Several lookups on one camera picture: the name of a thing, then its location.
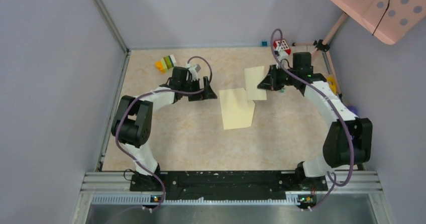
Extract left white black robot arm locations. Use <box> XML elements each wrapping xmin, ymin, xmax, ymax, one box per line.
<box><xmin>111</xmin><ymin>67</ymin><xmax>217</xmax><ymax>190</ymax></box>

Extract pink wooden tripod stand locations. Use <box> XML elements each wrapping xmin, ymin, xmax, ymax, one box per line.
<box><xmin>291</xmin><ymin>12</ymin><xmax>349</xmax><ymax>98</ymax></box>

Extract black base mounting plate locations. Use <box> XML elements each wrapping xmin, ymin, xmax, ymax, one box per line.
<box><xmin>130</xmin><ymin>170</ymin><xmax>328</xmax><ymax>201</ymax></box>

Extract aluminium frame rail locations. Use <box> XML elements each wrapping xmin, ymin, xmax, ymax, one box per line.
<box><xmin>93</xmin><ymin>0</ymin><xmax>130</xmax><ymax>55</ymax></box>

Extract red toy block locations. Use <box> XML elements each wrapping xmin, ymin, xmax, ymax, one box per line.
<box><xmin>273</xmin><ymin>39</ymin><xmax>290</xmax><ymax>51</ymax></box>

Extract pale yellow envelope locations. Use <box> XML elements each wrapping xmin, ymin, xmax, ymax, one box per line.
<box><xmin>219</xmin><ymin>88</ymin><xmax>255</xmax><ymax>130</ymax></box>

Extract pink dotted board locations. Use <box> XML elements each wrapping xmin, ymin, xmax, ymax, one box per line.
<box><xmin>330</xmin><ymin>0</ymin><xmax>425</xmax><ymax>45</ymax></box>

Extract tan letter paper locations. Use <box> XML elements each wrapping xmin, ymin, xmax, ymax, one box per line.
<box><xmin>244</xmin><ymin>66</ymin><xmax>267</xmax><ymax>100</ymax></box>

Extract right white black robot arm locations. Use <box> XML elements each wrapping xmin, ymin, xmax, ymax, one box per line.
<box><xmin>257</xmin><ymin>52</ymin><xmax>373</xmax><ymax>190</ymax></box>

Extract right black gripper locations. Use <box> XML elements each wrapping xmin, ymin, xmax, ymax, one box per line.
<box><xmin>257</xmin><ymin>64</ymin><xmax>298</xmax><ymax>91</ymax></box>

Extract yellow triangular toy block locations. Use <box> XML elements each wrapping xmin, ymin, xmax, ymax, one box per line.
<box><xmin>327</xmin><ymin>76</ymin><xmax>338</xmax><ymax>95</ymax></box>

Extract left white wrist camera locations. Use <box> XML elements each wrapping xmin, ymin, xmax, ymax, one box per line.
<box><xmin>186</xmin><ymin>62</ymin><xmax>201</xmax><ymax>81</ymax></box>

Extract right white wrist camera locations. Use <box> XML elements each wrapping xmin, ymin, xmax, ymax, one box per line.
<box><xmin>274</xmin><ymin>49</ymin><xmax>291</xmax><ymax>62</ymax></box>

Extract stacked colourful toy bricks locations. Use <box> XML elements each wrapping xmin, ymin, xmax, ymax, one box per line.
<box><xmin>155</xmin><ymin>54</ymin><xmax>177</xmax><ymax>73</ymax></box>

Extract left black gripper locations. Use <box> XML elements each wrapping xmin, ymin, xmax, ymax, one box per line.
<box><xmin>180</xmin><ymin>76</ymin><xmax>217</xmax><ymax>101</ymax></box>

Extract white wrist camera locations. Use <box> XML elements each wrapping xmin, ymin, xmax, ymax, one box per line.
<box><xmin>186</xmin><ymin>62</ymin><xmax>201</xmax><ymax>81</ymax></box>
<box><xmin>274</xmin><ymin>49</ymin><xmax>291</xmax><ymax>62</ymax></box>

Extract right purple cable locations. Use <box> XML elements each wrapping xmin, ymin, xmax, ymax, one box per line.
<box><xmin>270</xmin><ymin>28</ymin><xmax>356</xmax><ymax>211</ymax></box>

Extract purple flashlight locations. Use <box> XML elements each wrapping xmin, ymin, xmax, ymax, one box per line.
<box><xmin>347</xmin><ymin>105</ymin><xmax>358</xmax><ymax>118</ymax></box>

